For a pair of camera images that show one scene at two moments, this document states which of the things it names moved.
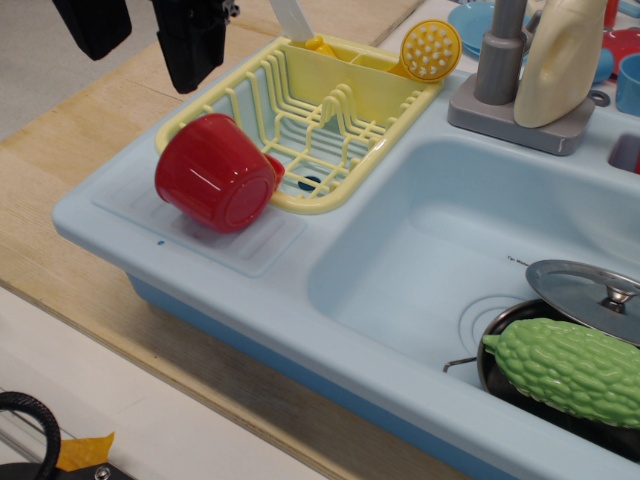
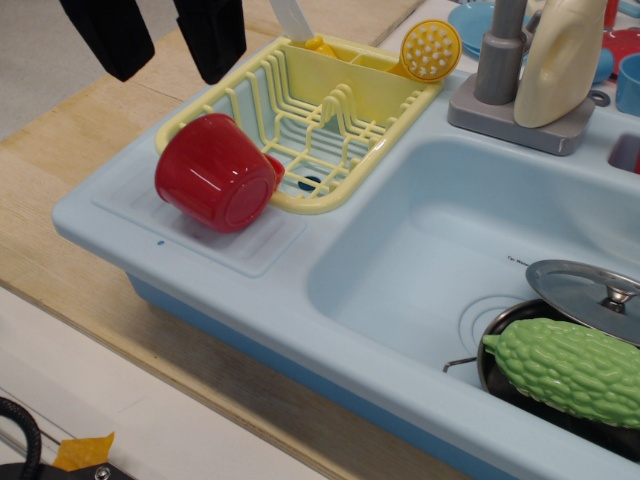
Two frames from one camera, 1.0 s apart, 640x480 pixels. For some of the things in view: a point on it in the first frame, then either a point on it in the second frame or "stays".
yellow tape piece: [81, 453] stays
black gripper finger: [192, 36] → [214, 33]
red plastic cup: [214, 172] stays
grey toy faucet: [482, 104] stays
